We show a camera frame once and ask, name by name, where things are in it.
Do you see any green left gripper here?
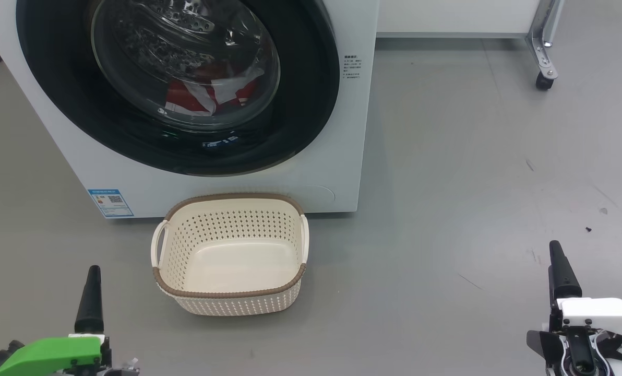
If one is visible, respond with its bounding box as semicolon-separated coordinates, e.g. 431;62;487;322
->
0;265;139;376

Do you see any white partition panel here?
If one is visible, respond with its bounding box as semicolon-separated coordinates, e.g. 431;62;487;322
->
376;0;541;38

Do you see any blue energy label sticker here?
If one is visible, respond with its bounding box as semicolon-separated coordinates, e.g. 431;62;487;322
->
88;189;134;218

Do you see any cream perforated laundry basket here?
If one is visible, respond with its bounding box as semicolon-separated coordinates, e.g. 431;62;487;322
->
151;193;309;316

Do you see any red and white garment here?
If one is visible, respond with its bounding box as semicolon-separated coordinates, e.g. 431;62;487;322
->
164;65;265;116

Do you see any dark round glass washer door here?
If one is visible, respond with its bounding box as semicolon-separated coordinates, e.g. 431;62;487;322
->
16;0;340;177

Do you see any white front-load washing machine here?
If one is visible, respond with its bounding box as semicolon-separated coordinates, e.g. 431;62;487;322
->
0;0;380;219

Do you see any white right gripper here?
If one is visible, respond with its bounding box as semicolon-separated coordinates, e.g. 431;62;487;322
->
527;240;622;361

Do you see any printed text notice sticker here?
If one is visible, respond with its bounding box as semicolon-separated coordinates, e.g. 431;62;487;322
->
342;54;363;81

